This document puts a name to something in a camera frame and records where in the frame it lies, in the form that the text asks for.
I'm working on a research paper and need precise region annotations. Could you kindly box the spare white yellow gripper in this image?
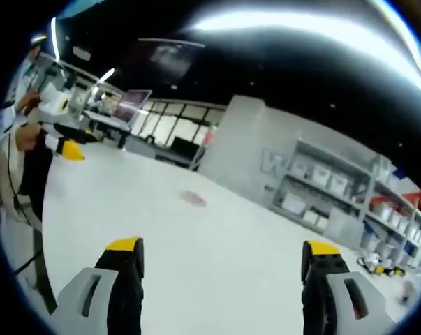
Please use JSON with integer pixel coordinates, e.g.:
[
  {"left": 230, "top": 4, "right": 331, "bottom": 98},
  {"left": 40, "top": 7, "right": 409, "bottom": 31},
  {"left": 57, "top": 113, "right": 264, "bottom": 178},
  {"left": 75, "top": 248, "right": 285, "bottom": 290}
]
[{"left": 356, "top": 253, "right": 386, "bottom": 277}]

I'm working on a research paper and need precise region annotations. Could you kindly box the dark hanging ceiling screen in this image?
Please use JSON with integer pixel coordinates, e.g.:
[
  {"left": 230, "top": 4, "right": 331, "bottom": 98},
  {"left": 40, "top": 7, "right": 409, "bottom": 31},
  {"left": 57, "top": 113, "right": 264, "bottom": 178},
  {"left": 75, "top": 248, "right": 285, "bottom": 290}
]
[{"left": 135, "top": 38, "right": 199, "bottom": 84}]

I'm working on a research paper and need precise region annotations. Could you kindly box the short ceiling light strip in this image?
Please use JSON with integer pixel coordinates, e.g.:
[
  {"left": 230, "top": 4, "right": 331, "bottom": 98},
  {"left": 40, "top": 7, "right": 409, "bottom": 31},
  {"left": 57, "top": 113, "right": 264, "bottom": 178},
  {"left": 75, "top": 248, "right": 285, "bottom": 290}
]
[{"left": 94, "top": 67, "right": 116, "bottom": 85}]

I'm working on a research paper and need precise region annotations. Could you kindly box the small black monitor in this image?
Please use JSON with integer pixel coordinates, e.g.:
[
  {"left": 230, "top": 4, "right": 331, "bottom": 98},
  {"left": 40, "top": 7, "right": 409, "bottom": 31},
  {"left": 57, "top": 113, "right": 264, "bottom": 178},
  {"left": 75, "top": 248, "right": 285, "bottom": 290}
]
[{"left": 170, "top": 135, "right": 200, "bottom": 158}]

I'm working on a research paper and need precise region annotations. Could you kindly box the red storage box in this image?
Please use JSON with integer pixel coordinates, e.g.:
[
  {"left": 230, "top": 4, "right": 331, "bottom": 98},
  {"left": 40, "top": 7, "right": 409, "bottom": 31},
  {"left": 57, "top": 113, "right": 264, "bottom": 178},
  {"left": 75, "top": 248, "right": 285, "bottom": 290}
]
[{"left": 369, "top": 190, "right": 421, "bottom": 212}]

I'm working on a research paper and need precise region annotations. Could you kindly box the thin black cable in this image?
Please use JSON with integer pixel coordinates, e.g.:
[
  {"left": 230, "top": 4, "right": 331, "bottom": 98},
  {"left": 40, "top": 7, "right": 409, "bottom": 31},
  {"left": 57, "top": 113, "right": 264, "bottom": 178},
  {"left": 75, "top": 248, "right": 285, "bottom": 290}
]
[{"left": 6, "top": 137, "right": 34, "bottom": 225}]

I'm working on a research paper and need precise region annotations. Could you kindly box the person's black garment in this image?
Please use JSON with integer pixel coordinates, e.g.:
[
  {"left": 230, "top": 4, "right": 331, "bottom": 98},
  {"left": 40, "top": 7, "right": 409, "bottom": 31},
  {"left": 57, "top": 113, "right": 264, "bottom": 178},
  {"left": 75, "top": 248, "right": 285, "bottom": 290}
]
[{"left": 18, "top": 137, "right": 54, "bottom": 223}]

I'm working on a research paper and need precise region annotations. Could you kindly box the spare black yellow gripper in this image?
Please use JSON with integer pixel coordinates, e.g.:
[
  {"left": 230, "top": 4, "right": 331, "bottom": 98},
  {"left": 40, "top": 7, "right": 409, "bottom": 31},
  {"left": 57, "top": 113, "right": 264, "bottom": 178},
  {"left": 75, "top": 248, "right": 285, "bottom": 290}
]
[{"left": 384, "top": 265, "right": 407, "bottom": 278}]

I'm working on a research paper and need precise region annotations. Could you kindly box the grey work table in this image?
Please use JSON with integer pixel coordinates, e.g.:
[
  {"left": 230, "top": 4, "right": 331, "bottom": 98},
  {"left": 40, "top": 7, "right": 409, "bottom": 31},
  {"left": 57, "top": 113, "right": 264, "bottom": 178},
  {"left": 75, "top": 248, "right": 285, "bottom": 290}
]
[{"left": 82, "top": 107, "right": 136, "bottom": 149}]

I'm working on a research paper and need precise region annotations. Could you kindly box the grey partition block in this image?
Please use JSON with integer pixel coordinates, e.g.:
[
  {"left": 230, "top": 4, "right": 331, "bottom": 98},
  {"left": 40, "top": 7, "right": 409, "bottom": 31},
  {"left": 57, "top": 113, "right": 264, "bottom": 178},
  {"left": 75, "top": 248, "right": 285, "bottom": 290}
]
[{"left": 198, "top": 94, "right": 302, "bottom": 212}]

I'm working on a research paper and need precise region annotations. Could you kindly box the grey metal shelf unit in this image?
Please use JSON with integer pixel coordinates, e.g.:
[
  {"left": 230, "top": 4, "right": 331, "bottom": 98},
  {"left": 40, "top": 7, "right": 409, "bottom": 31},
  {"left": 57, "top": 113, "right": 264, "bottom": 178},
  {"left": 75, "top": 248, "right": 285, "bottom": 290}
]
[{"left": 271, "top": 138, "right": 421, "bottom": 268}]

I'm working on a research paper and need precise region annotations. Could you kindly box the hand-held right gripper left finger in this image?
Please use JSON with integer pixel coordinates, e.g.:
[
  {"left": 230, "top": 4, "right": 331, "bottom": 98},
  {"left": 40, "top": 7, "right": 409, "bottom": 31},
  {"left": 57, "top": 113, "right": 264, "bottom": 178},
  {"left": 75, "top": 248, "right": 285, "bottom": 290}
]
[{"left": 54, "top": 236, "right": 145, "bottom": 335}]

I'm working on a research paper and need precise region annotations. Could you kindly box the narrow ceiling light tube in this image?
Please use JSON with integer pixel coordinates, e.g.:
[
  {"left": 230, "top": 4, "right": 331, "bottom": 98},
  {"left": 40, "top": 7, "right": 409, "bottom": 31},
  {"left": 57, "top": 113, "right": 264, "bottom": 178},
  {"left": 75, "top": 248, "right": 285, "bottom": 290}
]
[{"left": 50, "top": 17, "right": 62, "bottom": 61}]

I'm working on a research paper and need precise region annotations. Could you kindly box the person's left hand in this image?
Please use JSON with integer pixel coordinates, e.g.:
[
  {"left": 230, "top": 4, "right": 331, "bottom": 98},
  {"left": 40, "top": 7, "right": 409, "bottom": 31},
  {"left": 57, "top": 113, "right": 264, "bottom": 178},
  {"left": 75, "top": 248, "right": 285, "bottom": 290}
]
[{"left": 15, "top": 124, "right": 43, "bottom": 152}]

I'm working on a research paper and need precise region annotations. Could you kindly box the row of white storage bins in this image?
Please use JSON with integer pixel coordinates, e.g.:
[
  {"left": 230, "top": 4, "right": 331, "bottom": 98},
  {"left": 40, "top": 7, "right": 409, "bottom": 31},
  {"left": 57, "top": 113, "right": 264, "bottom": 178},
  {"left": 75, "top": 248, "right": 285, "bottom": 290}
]
[{"left": 279, "top": 163, "right": 421, "bottom": 261}]

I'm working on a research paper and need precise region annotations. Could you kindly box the long ceiling light strip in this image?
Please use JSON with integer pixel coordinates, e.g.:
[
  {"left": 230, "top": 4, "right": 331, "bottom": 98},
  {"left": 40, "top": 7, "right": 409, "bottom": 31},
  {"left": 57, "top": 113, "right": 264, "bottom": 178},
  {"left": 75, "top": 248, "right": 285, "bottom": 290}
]
[{"left": 184, "top": 6, "right": 421, "bottom": 76}]

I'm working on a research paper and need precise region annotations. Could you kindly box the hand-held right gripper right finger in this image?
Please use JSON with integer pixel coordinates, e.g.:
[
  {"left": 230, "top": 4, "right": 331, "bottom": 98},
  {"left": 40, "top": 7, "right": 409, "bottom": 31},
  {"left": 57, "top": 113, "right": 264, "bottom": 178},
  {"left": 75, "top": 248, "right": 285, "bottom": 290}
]
[{"left": 300, "top": 239, "right": 398, "bottom": 335}]

